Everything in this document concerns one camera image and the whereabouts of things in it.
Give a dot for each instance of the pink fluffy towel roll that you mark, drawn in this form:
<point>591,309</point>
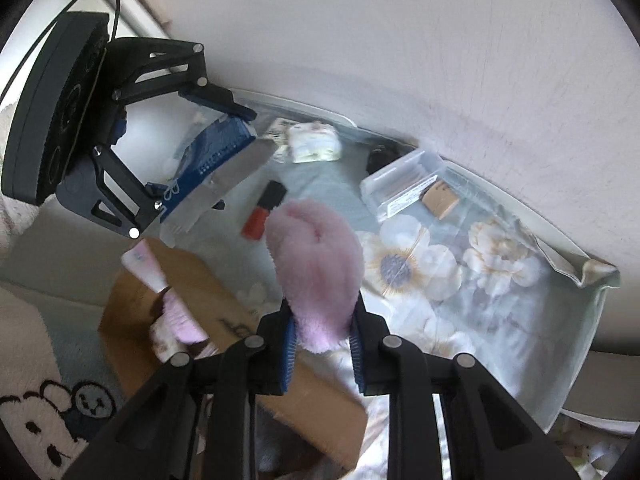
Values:
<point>319,266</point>

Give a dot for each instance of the blue foil package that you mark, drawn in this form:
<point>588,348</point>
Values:
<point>219,158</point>

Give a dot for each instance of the floral light blue tablecloth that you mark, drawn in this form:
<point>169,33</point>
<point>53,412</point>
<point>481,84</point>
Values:
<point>480,280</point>

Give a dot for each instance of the black round cap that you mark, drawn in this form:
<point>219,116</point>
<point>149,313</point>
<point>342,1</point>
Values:
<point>380,157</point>

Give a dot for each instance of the white bear pattern rug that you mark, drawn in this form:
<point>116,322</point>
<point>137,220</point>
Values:
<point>57,388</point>

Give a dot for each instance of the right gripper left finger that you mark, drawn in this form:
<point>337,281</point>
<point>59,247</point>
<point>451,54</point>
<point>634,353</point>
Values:
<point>154,435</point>

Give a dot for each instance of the white tissue pack black calligraphy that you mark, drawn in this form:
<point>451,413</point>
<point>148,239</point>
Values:
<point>278,133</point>

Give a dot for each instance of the white spotted rolled cloth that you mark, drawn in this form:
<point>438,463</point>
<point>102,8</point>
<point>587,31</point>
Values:
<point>314,142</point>

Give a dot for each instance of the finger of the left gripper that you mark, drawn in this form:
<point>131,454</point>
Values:
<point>130,194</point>
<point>140,68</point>

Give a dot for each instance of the small brown cardboard piece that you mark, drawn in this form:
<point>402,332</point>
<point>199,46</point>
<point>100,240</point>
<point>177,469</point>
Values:
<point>439,199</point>

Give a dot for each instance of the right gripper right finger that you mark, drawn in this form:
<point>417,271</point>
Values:
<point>447,410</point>

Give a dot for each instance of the clear plastic swab box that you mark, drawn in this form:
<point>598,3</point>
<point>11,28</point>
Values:
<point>402,183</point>

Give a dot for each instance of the brown cardboard box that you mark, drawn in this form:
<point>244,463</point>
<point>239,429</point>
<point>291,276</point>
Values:
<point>322,413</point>

